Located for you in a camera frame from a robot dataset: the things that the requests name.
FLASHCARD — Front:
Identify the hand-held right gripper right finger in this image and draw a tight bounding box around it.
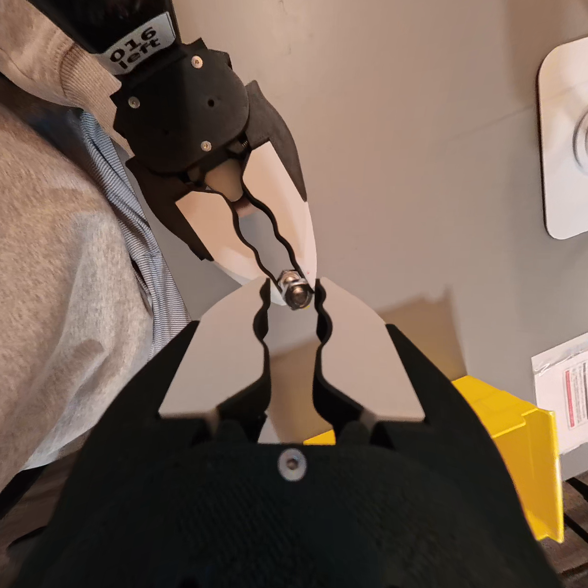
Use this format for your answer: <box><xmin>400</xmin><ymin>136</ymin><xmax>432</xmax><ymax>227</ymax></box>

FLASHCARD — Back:
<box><xmin>313</xmin><ymin>276</ymin><xmax>426</xmax><ymax>433</ymax></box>

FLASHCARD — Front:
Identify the person's grey sweatshirt torso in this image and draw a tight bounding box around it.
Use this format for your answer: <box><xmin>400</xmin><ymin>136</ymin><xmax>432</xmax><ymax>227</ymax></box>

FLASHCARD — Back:
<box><xmin>0</xmin><ymin>103</ymin><xmax>154</xmax><ymax>488</ymax></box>

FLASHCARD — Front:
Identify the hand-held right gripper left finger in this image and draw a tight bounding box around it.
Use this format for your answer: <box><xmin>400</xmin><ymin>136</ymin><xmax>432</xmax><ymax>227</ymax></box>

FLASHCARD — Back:
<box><xmin>157</xmin><ymin>277</ymin><xmax>273</xmax><ymax>436</ymax></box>

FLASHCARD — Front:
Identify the steel hex bolt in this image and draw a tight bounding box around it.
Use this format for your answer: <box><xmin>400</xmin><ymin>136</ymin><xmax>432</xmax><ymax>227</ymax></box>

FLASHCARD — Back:
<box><xmin>277</xmin><ymin>268</ymin><xmax>313</xmax><ymax>307</ymax></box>

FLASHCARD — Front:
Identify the white monitor stand base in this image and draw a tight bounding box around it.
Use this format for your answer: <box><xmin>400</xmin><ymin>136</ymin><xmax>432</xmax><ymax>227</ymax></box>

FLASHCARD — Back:
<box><xmin>537</xmin><ymin>38</ymin><xmax>588</xmax><ymax>240</ymax></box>

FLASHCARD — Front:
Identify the person's left forearm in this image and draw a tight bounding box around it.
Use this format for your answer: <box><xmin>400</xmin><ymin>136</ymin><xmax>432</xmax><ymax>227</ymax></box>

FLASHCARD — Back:
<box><xmin>0</xmin><ymin>0</ymin><xmax>121</xmax><ymax>138</ymax></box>

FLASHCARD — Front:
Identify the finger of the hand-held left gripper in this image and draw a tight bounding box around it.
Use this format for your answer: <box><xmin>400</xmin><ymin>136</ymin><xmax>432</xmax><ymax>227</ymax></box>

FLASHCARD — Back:
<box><xmin>175</xmin><ymin>190</ymin><xmax>289</xmax><ymax>307</ymax></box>
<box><xmin>243</xmin><ymin>139</ymin><xmax>318</xmax><ymax>282</ymax></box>

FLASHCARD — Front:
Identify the yellow plastic bin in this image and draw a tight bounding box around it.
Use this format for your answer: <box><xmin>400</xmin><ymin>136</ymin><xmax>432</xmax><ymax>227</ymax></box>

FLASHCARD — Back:
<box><xmin>303</xmin><ymin>374</ymin><xmax>566</xmax><ymax>543</ymax></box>

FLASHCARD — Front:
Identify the laminated instruction sheet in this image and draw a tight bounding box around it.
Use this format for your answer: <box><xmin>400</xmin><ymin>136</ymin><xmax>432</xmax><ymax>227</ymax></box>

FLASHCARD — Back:
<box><xmin>531</xmin><ymin>333</ymin><xmax>588</xmax><ymax>455</ymax></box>

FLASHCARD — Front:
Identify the grey desk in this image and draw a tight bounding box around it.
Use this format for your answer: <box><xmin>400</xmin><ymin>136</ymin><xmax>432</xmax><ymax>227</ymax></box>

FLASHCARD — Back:
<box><xmin>172</xmin><ymin>0</ymin><xmax>588</xmax><ymax>481</ymax></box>

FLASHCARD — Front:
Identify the striped shirt hem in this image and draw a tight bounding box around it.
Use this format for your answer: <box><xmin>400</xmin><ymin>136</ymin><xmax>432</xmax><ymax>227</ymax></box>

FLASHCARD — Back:
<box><xmin>69</xmin><ymin>112</ymin><xmax>193</xmax><ymax>322</ymax></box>

